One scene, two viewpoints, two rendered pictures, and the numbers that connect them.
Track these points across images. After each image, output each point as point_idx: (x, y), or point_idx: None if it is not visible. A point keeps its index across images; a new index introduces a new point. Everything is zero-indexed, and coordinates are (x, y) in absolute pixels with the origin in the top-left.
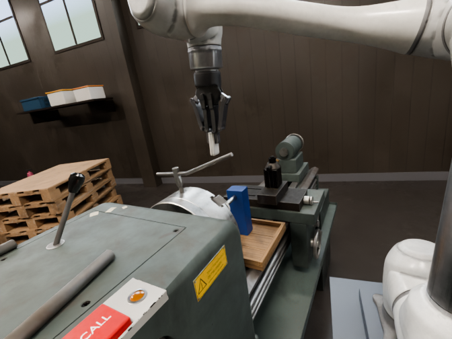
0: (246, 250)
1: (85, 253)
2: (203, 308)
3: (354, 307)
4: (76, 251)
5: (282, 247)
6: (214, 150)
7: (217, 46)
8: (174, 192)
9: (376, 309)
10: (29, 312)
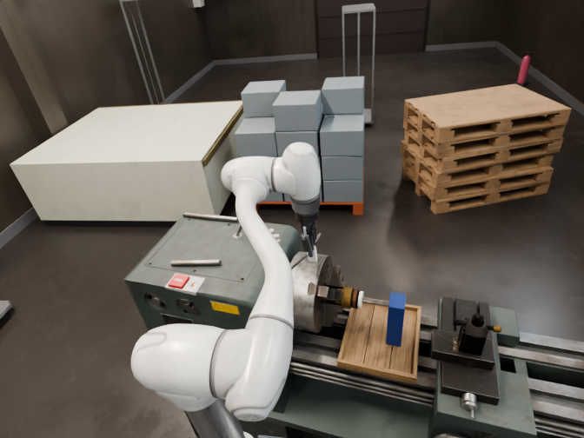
0: (359, 347)
1: (227, 251)
2: (217, 315)
3: None
4: (229, 247)
5: (416, 395)
6: (308, 258)
7: (298, 201)
8: (319, 255)
9: None
10: (193, 257)
